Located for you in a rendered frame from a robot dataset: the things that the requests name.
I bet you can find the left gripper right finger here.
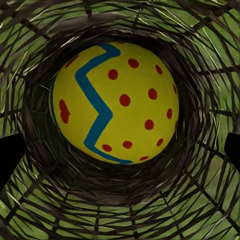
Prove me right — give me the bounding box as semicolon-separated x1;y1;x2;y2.
224;133;240;173

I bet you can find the easter egg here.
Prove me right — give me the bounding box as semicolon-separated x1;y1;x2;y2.
48;41;179;166

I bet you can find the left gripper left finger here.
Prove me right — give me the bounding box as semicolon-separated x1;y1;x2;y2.
0;133;26;193

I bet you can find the wicker basket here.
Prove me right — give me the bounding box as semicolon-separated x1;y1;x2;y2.
0;0;240;240

